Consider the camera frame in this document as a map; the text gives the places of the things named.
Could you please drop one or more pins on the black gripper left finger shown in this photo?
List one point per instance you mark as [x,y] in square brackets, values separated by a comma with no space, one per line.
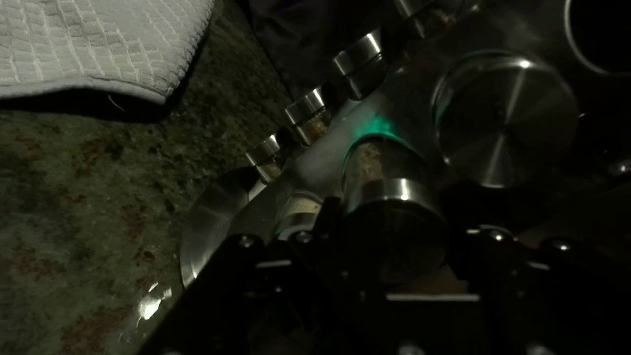
[328,240]

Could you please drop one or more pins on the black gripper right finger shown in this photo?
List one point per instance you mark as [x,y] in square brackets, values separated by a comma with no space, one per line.
[464,240]

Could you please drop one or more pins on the small steel cup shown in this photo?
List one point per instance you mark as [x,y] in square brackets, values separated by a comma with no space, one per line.
[395,218]

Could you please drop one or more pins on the stainless steel spice rack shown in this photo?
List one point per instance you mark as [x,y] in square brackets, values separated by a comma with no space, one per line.
[499,112]

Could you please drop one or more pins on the black curtain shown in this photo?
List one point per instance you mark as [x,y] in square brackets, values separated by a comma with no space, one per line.
[302,33]

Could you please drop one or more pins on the grey waffle dish towel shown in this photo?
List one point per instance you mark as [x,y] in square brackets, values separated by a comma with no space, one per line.
[91,43]

